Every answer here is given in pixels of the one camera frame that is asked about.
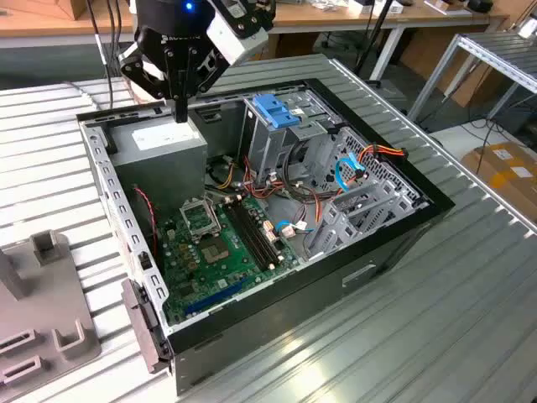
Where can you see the wooden desk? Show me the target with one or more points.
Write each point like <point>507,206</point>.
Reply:
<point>335,19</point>

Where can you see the grey metal drive cage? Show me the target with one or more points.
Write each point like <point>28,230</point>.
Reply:
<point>268,151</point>

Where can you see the black tripod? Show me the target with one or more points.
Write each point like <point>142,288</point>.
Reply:
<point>373,35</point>

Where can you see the small black round device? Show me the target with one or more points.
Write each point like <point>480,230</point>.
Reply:
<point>480,5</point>

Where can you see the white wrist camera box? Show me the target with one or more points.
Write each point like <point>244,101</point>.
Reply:
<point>235,38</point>

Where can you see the black RAM slot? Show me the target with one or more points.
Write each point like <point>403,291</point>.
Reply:
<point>264,229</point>
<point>246,236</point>
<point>253,233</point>
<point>259,231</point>

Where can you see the CPU socket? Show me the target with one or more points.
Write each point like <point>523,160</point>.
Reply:
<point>215,251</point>

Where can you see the blue expansion slot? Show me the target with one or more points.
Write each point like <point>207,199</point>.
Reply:
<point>214,297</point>

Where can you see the grey parts rack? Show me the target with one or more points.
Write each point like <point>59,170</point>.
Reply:
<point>42,294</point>

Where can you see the green motherboard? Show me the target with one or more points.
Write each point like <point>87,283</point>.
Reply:
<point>241,270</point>

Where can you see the black open PC case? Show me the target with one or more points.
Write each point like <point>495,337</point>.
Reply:
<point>293,306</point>

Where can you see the large brown cardboard box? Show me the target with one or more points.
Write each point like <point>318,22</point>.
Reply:
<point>425,52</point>

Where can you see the cardboard box with labels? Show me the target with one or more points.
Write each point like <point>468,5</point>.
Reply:
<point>503,176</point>

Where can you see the metal disk bay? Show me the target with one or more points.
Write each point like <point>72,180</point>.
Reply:
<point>342,231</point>

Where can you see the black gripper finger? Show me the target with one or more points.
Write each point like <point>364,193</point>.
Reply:
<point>189,80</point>
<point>172,84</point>

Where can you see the aluminium frame table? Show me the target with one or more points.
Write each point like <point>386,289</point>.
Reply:
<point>503,54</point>

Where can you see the blue plastic drive latch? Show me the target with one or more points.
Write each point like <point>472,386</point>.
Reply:
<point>272,111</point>

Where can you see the grey power supply unit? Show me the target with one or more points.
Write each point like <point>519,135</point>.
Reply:
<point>159,168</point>

